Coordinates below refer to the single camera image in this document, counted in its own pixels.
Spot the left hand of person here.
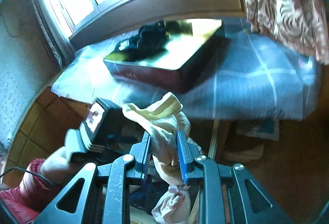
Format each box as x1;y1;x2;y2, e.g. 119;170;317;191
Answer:
40;146;84;185

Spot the cream yellow sock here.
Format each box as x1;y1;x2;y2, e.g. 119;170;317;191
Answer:
122;92;191;186

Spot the black cable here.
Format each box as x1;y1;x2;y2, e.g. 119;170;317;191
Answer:
0;166;61;187

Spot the dark red gold tray box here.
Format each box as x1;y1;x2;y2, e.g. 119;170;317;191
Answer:
103;18;224;92

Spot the red jacket sleeve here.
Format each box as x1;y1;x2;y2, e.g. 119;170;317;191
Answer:
1;159;61;223

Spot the pink white sock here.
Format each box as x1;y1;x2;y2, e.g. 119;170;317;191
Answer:
152;185;191;223

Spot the black socks pile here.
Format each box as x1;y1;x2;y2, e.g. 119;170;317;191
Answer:
114;20;169;53

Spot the dark navy sock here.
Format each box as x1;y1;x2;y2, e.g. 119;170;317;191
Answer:
129;178;169;215

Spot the blue plaid seat cushion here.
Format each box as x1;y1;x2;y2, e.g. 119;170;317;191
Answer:
51;19;322;120

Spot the brown floral curtain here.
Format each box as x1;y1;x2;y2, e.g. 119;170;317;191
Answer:
245;0;328;65

